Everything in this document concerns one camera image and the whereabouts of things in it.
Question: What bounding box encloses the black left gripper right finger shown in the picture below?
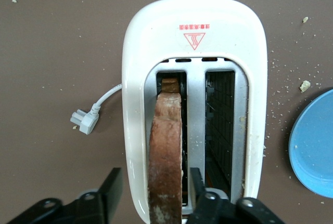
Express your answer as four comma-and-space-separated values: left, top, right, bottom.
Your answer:
187, 167, 285, 224

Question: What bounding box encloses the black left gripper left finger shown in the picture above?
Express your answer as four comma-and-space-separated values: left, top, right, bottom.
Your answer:
5, 167, 124, 224

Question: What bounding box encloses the large pale bread crumb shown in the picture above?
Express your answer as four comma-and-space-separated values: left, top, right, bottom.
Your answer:
299, 80, 312, 93

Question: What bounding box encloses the brown bread slice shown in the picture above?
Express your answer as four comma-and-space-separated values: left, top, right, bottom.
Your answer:
147, 77, 184, 224

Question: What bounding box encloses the white toaster power cord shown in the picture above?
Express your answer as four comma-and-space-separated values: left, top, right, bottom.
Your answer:
70, 85, 123, 135

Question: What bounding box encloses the blue plate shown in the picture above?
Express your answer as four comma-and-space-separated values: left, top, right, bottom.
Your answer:
288, 88, 333, 199

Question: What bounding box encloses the white toaster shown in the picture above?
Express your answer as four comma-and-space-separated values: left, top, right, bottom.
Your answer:
121, 0, 268, 224

